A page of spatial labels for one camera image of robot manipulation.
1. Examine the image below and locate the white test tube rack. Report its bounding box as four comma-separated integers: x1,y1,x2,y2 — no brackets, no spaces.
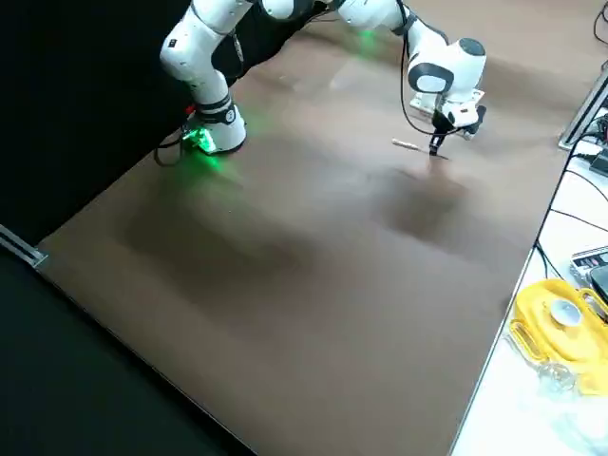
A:
409,91,441,115

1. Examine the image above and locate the yellow plastic tray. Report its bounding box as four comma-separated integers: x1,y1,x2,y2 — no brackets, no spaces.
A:
509,278,608,398

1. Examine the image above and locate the grey box with labels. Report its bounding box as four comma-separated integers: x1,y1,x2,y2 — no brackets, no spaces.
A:
568,245,608,286

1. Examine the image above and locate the white round dish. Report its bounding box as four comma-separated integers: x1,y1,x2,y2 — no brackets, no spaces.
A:
547,298,583,329

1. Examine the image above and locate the black device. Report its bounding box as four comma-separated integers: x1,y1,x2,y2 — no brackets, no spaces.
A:
588,265,608,305

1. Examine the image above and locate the clear glass flask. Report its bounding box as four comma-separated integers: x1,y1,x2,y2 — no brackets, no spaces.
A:
535,360,579,394

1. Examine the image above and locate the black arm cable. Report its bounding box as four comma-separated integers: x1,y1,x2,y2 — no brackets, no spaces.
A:
396,0,441,137

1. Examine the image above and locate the aluminium camera post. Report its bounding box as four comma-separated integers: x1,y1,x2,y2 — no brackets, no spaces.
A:
557,70,608,151

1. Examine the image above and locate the black base cable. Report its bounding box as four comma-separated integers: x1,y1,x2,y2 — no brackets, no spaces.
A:
154,134,192,167

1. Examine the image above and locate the aluminium frame post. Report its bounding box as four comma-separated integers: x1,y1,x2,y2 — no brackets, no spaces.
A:
0,224,49,270

